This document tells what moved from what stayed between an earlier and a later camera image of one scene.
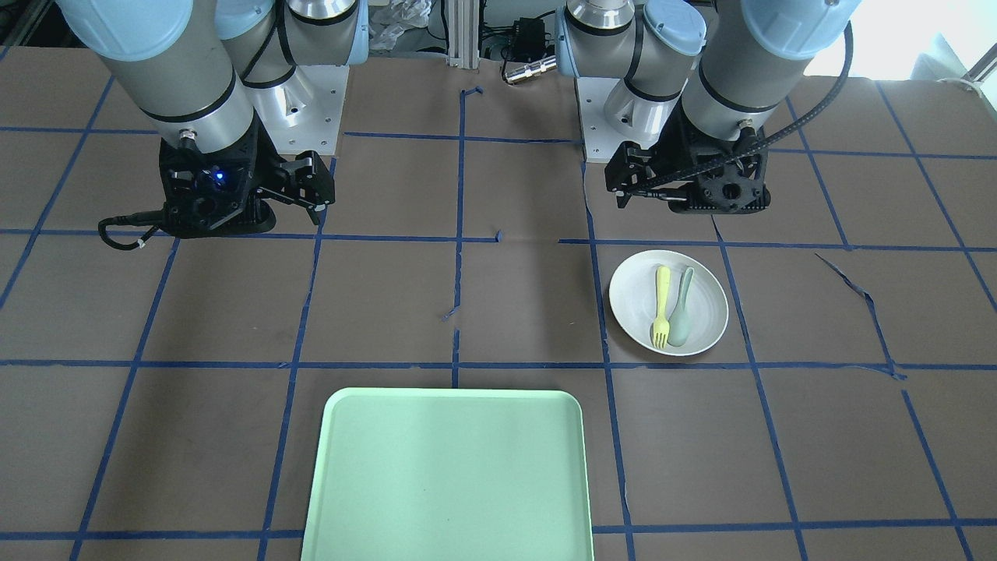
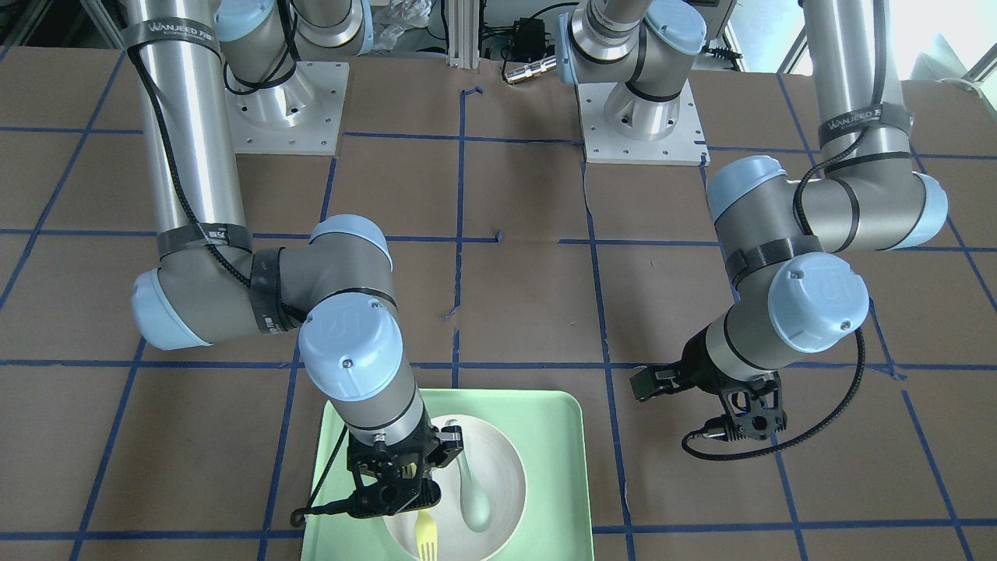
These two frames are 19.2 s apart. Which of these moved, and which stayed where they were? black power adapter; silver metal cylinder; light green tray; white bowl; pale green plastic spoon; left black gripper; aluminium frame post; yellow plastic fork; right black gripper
Moved: left black gripper; white bowl; right black gripper; yellow plastic fork; pale green plastic spoon
Stayed: aluminium frame post; silver metal cylinder; light green tray; black power adapter
